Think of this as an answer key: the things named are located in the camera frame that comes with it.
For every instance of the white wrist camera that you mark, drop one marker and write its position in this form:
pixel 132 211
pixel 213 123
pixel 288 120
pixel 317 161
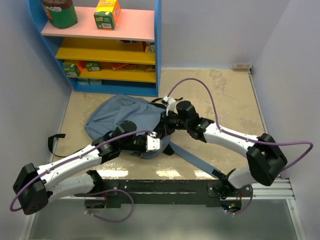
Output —
pixel 153 142
pixel 170 104

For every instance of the white wall label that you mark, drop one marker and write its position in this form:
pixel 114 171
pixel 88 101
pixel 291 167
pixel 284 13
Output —
pixel 241 67

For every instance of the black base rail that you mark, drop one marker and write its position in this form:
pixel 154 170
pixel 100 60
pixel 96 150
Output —
pixel 209 193

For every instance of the blue student backpack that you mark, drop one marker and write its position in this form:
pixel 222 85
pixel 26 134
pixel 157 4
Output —
pixel 132 113

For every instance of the light blue tissue pack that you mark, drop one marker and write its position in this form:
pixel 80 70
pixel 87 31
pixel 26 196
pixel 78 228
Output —
pixel 83 81

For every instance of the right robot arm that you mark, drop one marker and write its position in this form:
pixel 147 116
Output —
pixel 264 157

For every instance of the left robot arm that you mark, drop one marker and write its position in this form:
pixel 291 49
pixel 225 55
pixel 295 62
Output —
pixel 36 186

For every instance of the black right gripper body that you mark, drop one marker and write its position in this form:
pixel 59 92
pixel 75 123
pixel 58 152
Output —
pixel 172 122

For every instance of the blue shelf unit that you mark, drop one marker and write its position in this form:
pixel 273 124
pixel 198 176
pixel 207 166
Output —
pixel 137 39

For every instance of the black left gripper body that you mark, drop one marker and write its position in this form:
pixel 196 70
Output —
pixel 137 144

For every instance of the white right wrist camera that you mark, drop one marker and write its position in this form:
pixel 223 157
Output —
pixel 170 104

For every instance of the green brown canister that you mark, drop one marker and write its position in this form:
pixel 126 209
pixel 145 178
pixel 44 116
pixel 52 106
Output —
pixel 60 13

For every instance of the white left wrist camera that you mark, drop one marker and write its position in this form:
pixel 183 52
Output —
pixel 153 142

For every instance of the small green box on shelf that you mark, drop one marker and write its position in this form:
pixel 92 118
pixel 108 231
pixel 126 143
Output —
pixel 93 66

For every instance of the yellow green carton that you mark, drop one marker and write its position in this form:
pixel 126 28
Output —
pixel 106 14

